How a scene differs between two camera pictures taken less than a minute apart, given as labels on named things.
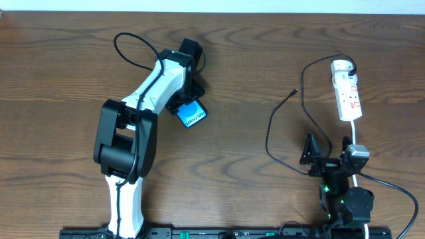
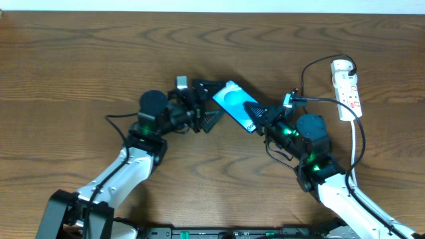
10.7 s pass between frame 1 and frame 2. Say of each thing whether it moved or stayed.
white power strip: stayed
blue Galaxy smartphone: moved
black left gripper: moved
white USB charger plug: stayed
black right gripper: moved
